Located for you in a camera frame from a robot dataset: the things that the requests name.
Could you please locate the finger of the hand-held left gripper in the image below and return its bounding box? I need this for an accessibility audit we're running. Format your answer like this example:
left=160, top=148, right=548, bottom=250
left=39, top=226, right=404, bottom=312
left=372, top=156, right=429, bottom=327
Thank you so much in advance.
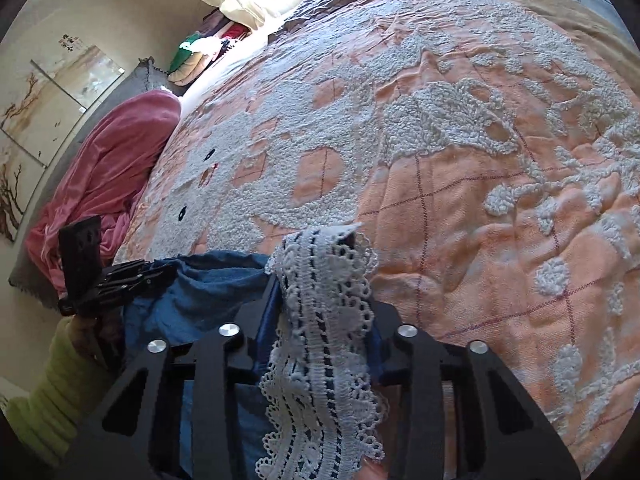
left=102, top=259, right=177, bottom=286
left=95, top=276, right=177, bottom=311

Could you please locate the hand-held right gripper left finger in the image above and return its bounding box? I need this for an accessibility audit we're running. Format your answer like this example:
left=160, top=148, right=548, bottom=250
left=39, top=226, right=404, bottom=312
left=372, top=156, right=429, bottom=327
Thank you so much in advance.
left=65, top=275, right=281, bottom=480

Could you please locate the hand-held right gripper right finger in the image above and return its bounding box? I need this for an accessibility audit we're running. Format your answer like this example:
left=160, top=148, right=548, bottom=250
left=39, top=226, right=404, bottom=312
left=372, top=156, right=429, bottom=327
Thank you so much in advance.
left=369, top=301, right=583, bottom=480

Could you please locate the blue denim pants lace trim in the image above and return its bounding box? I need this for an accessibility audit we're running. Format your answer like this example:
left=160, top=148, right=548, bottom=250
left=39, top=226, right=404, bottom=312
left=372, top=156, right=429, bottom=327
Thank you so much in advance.
left=122, top=222, right=391, bottom=480

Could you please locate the person's left forearm green sleeve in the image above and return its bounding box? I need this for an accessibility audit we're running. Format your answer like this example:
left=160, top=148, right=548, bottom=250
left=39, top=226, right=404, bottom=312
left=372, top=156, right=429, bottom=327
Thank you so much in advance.
left=4, top=317, right=126, bottom=465

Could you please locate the person's left hand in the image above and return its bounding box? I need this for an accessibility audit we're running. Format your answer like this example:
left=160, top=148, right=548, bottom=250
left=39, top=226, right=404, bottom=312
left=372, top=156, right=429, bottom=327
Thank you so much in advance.
left=69, top=315, right=109, bottom=362

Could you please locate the pink blanket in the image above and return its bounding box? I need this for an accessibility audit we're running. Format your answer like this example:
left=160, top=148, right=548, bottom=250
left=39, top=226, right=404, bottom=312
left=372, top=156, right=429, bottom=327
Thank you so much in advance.
left=25, top=89, right=182, bottom=295

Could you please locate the plum blossom canvas painting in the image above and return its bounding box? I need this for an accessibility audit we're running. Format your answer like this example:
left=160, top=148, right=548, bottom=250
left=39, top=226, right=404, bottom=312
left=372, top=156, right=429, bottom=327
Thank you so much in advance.
left=0, top=72, right=84, bottom=169
left=0, top=144, right=49, bottom=244
left=30, top=45, right=126, bottom=109

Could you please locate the orange white tufted blanket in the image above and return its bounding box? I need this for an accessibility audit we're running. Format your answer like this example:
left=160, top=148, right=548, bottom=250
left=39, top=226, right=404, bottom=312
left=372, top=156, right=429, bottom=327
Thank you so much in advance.
left=115, top=0, right=640, bottom=476

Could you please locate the pile of folded clothes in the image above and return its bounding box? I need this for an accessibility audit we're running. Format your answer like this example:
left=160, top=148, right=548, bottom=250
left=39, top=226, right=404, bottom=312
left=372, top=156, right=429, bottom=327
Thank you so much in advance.
left=167, top=34, right=213, bottom=86

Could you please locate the tan bed sheet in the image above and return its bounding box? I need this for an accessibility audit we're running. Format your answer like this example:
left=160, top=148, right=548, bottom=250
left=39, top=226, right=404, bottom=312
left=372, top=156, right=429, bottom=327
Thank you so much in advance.
left=450, top=0, right=640, bottom=93

